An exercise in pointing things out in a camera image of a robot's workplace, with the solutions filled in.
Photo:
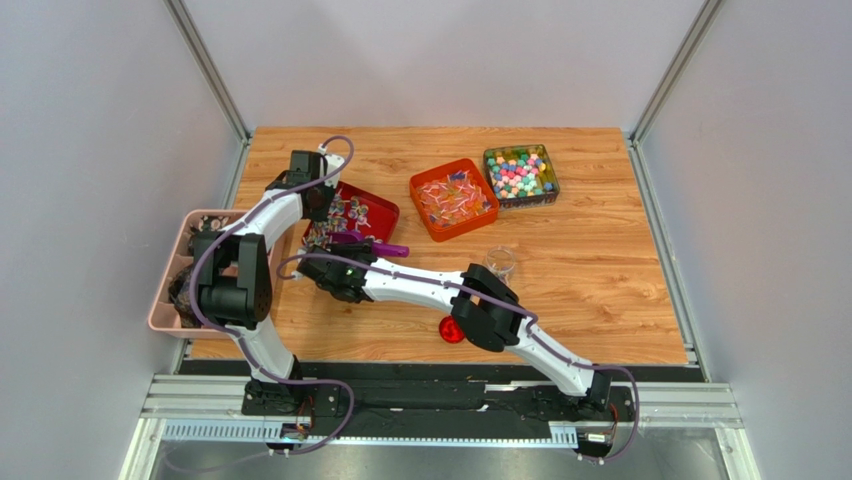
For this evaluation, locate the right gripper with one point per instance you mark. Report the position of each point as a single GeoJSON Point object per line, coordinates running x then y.
{"type": "Point", "coordinates": [313, 264]}

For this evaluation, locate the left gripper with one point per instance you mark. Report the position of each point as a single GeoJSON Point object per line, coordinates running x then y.
{"type": "Point", "coordinates": [322, 216]}

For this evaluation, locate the red tray of swirl lollipops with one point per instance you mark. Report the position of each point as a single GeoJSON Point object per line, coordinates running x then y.
{"type": "Point", "coordinates": [354, 210]}

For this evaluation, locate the purple plastic scoop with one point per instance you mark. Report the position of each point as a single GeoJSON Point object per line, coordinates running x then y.
{"type": "Point", "coordinates": [380, 249]}

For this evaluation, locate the clear plastic jar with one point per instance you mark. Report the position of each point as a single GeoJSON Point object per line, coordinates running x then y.
{"type": "Point", "coordinates": [502, 262]}

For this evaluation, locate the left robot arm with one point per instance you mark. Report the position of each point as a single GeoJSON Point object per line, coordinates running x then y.
{"type": "Point", "coordinates": [279, 209]}

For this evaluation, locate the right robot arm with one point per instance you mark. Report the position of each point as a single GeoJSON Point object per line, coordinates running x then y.
{"type": "Point", "coordinates": [486, 311]}

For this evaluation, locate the clear tray of colourful candies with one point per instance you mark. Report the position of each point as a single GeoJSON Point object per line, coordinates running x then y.
{"type": "Point", "coordinates": [521, 176]}

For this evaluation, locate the red jar lid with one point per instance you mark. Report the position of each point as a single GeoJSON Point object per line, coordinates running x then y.
{"type": "Point", "coordinates": [450, 331]}

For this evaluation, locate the orange tray of lollipops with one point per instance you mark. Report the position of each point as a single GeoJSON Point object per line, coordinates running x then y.
{"type": "Point", "coordinates": [453, 199]}

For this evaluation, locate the pink organizer basket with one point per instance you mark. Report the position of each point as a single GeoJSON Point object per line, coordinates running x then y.
{"type": "Point", "coordinates": [163, 306]}

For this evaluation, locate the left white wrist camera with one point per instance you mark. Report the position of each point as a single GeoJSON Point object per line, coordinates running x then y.
{"type": "Point", "coordinates": [331, 165]}

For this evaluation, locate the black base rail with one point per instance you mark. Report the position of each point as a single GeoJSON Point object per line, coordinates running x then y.
{"type": "Point", "coordinates": [437, 401]}

